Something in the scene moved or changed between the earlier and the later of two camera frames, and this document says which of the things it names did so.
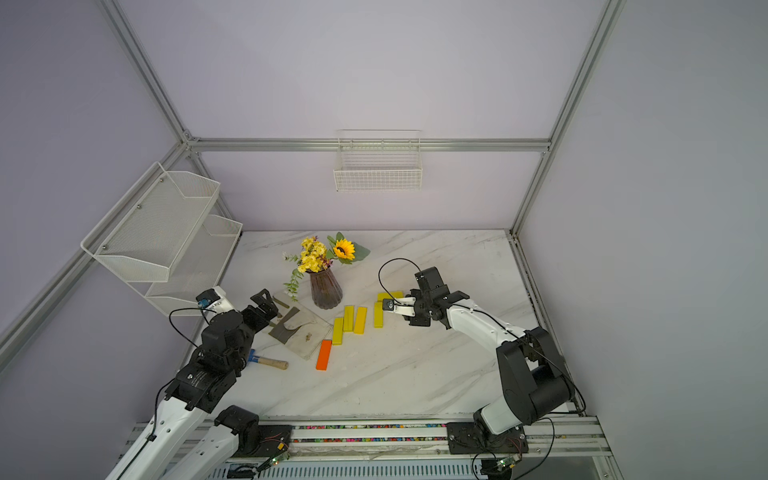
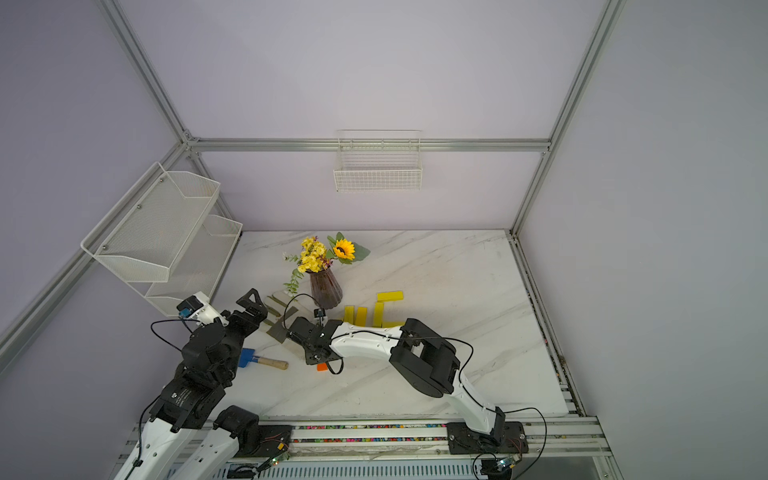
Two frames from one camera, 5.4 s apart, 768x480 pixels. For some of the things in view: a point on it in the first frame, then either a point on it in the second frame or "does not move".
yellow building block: [361, 319] does not move
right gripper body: [423, 314] to [312, 356]
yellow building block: [349, 318] does not move
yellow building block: [387, 295] does not move
